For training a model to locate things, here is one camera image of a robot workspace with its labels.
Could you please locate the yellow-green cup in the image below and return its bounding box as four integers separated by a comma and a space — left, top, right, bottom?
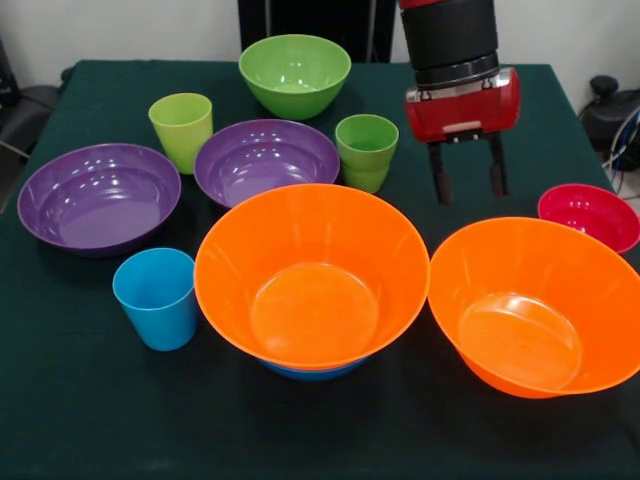
147, 92, 215, 176

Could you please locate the red bowl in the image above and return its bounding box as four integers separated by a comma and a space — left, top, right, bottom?
537, 183, 640, 255

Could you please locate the orange bowl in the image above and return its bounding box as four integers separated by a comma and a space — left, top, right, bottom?
427, 216, 640, 400
193, 183, 432, 372

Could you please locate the black equipment box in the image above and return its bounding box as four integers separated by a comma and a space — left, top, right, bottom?
0, 37, 22, 107

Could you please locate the dark green table cloth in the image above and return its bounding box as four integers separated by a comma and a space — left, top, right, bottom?
0, 59, 640, 480

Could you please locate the grey pedestal foot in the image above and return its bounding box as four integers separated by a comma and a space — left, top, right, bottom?
579, 74, 640, 146
0, 67, 74, 151

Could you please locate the tangle of cables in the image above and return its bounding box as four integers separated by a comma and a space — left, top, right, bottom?
602, 109, 640, 201

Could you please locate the purple bowl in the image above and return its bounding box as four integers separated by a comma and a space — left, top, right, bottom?
16, 142, 183, 259
193, 118, 342, 209

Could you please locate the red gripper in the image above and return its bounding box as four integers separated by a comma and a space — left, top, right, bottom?
404, 67, 521, 206

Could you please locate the blue cup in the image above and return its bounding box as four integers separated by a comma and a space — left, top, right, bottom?
111, 247, 200, 353

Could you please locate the green cup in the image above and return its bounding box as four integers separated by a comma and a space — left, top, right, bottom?
334, 114, 400, 175
340, 160, 391, 195

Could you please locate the blue bowl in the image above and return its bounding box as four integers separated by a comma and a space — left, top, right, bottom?
258, 356, 370, 383

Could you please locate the green bowl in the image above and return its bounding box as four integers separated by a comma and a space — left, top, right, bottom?
237, 33, 353, 121

